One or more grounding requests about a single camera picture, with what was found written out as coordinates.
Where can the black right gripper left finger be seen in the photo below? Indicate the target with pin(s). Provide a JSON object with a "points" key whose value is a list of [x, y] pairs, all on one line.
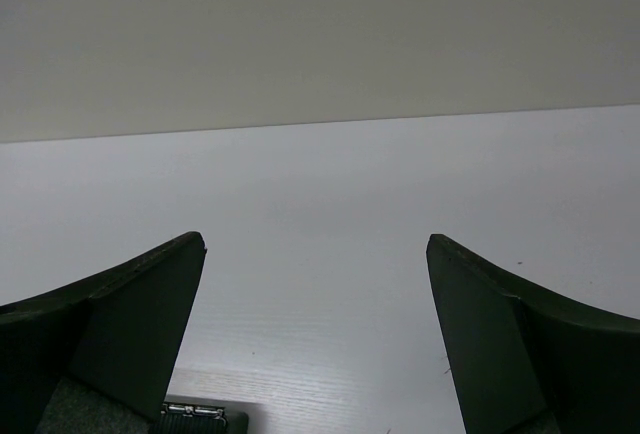
{"points": [[97, 355]]}

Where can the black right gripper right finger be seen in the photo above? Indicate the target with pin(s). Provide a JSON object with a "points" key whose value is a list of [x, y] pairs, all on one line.
{"points": [[525, 359]]}

